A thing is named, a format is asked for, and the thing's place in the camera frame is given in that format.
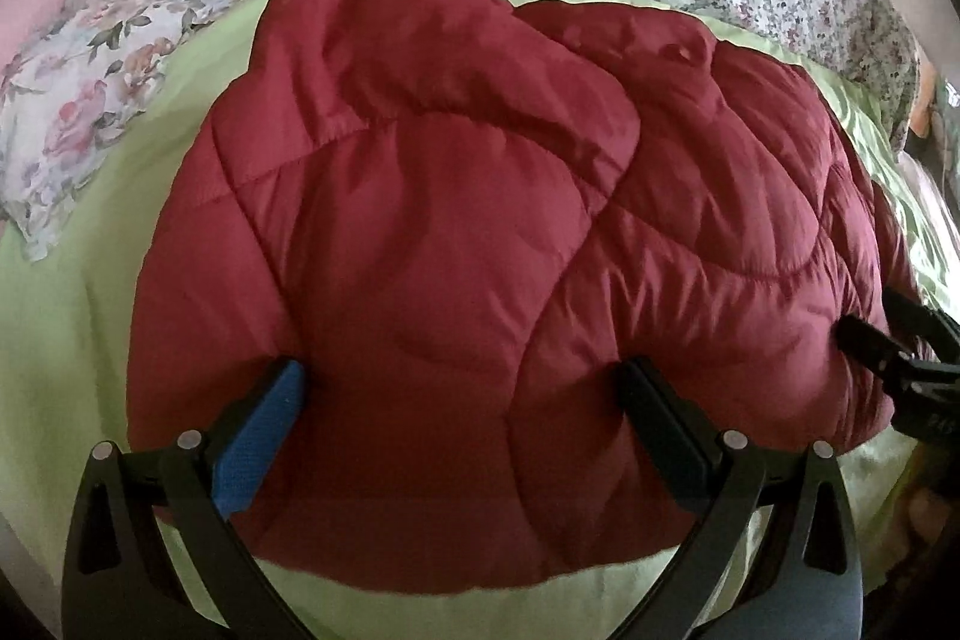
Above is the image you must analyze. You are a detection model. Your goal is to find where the orange soft object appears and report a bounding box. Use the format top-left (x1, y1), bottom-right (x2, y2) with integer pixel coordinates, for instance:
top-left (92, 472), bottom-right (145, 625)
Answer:
top-left (909, 61), bottom-right (941, 136)

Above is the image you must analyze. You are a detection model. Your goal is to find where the red quilted jacket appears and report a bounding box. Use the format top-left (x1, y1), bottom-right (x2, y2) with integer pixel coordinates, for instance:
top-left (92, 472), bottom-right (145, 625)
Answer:
top-left (127, 0), bottom-right (927, 596)

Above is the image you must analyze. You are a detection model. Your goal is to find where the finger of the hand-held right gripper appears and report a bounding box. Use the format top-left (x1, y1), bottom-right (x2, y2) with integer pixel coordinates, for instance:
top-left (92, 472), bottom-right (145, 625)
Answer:
top-left (882, 287), bottom-right (960, 345)
top-left (835, 313), bottom-right (920, 383)

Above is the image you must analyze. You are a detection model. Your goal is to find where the large flower print pillow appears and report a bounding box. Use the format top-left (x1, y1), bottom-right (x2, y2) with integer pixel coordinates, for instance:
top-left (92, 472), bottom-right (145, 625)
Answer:
top-left (0, 0), bottom-right (233, 265)

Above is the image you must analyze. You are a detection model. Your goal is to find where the light green bedsheet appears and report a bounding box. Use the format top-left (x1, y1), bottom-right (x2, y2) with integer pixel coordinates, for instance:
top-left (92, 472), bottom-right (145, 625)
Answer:
top-left (0, 0), bottom-right (960, 640)

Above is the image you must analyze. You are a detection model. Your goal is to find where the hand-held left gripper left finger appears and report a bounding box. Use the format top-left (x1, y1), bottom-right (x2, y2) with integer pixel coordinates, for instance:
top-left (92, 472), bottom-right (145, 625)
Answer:
top-left (62, 358), bottom-right (308, 640)

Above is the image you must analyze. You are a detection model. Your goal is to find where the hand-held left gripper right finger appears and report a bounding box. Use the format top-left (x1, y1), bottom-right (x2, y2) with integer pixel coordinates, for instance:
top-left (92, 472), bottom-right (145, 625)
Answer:
top-left (613, 358), bottom-right (865, 640)

